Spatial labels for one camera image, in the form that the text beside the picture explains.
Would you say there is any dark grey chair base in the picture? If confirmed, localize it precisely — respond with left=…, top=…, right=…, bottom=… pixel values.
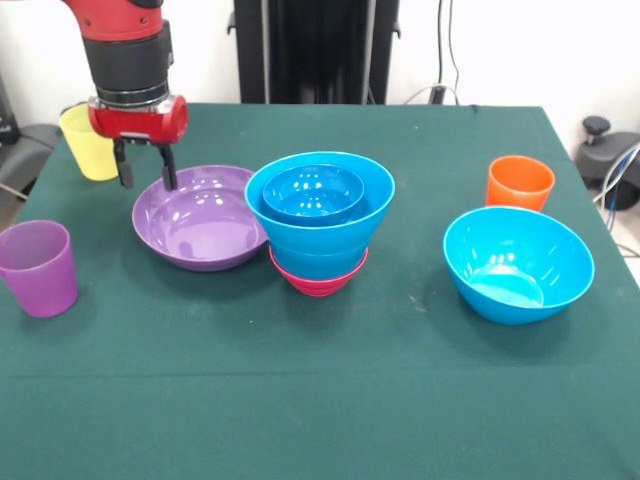
left=574, top=115, right=640, bottom=211

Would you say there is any yellow cup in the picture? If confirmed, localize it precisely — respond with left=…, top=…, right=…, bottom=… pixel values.
left=58, top=104, right=122, bottom=182

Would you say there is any dark green tablecloth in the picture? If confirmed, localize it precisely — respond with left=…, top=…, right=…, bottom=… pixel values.
left=0, top=101, right=640, bottom=480

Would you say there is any black wall cable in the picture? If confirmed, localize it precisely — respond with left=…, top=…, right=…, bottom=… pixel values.
left=402, top=0, right=462, bottom=106

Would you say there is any purple cup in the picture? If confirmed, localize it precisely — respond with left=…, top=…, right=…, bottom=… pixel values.
left=0, top=219, right=80, bottom=319

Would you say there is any bundle of light cables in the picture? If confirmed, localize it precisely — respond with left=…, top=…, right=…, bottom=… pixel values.
left=593, top=142, right=640, bottom=261

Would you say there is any small dark blue bowl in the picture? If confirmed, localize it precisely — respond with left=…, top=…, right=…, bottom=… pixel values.
left=261, top=164, right=366, bottom=227

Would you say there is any orange cup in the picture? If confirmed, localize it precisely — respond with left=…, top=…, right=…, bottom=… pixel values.
left=485, top=155, right=557, bottom=213

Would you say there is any grey padded chair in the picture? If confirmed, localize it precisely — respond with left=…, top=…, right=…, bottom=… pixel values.
left=0, top=74, right=57, bottom=202

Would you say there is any small red bowl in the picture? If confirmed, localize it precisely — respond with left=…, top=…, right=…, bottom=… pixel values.
left=267, top=243, right=370, bottom=298

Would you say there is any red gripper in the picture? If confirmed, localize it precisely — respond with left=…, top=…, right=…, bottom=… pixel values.
left=86, top=94, right=190, bottom=192

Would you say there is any wide purple bowl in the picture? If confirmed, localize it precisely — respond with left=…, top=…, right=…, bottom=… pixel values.
left=131, top=164, right=270, bottom=273

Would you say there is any large blue bowl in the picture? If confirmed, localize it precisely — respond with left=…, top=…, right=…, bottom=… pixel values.
left=442, top=205, right=596, bottom=327
left=243, top=151, right=397, bottom=254

